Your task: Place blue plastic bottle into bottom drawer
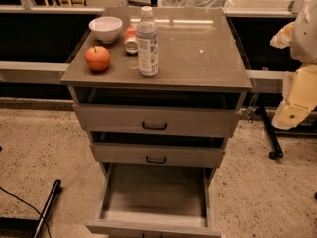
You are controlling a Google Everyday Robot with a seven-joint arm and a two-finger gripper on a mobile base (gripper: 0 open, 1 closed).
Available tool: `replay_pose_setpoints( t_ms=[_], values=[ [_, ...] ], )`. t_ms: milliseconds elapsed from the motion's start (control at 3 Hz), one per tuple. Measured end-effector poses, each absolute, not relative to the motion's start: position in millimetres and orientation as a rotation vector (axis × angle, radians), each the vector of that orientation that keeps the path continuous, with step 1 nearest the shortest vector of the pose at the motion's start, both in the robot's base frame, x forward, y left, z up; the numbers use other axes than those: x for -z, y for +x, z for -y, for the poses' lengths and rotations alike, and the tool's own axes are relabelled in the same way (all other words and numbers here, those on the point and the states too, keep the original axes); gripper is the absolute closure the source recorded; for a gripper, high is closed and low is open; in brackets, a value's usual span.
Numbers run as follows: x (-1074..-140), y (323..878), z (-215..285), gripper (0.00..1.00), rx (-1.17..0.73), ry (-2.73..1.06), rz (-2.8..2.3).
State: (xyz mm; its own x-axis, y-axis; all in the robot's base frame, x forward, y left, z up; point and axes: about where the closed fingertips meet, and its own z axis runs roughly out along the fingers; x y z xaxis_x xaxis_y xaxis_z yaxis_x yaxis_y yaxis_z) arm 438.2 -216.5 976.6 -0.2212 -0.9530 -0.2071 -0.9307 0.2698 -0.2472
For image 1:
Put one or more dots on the grey drawer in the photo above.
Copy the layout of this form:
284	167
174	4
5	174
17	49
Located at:
157	120
157	155
144	201

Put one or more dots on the black caster leg right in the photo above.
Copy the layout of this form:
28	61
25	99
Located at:
276	151

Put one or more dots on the top grey drawer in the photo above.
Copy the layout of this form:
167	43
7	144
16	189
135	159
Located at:
157	120

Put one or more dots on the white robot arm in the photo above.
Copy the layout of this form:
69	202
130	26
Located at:
303	45

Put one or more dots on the white bowl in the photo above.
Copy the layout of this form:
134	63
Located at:
106	29

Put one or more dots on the grey drawer cabinet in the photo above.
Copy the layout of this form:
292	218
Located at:
199	67

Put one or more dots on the black table leg left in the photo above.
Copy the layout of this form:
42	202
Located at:
42	223

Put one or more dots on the red apple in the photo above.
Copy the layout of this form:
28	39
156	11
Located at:
97	58

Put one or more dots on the bottom grey drawer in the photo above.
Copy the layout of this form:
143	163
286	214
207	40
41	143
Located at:
144	201

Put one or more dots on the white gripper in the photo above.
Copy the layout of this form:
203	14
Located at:
306	37

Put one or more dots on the middle grey drawer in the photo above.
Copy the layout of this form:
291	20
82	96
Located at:
157	155

